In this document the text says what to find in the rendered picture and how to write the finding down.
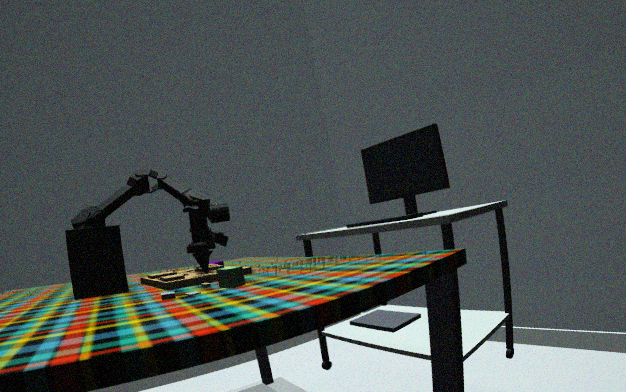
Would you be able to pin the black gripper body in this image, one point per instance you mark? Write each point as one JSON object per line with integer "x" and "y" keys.
{"x": 200, "y": 234}

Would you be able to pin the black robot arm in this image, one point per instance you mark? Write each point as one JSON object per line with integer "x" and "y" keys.
{"x": 194, "y": 201}

